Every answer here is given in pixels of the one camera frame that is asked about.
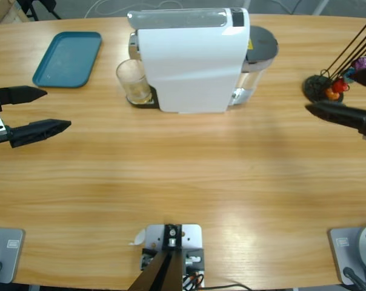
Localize orange coffee capsule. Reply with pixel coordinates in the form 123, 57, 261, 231
325, 87, 341, 101

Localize teal plastic serving tray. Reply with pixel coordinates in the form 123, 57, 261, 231
32, 32, 103, 89

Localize wooden crate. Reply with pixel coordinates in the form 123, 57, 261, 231
0, 0, 30, 27

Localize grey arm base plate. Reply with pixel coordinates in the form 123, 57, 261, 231
327, 227, 366, 286
0, 227, 26, 284

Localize white tape tab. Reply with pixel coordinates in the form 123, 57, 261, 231
128, 229, 147, 246

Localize black camera post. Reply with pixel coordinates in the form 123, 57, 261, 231
127, 224, 184, 291

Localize black drip tray metal grate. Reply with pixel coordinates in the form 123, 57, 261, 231
127, 85, 159, 109

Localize black chair legs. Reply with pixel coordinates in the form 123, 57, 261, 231
18, 0, 62, 21

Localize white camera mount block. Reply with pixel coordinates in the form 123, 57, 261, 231
140, 223, 205, 289

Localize clear glass cup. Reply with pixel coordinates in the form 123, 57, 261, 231
115, 59, 153, 105

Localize clear water tank grey lid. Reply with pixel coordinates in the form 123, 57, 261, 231
228, 25, 279, 109

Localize silver coffee machine lever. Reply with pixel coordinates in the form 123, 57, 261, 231
127, 8, 232, 28

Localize black wire capsule holder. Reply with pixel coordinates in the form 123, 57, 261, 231
302, 19, 366, 105

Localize thin black camera cable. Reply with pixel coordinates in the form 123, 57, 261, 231
204, 283, 252, 291

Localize red coffee capsule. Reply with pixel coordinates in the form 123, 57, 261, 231
333, 78, 350, 94

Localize white floor cable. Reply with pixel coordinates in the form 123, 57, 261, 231
85, 0, 187, 16

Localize white capsule coffee machine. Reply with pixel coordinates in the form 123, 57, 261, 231
127, 7, 251, 115

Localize orange and black cable bundle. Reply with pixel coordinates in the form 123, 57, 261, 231
182, 271, 205, 289

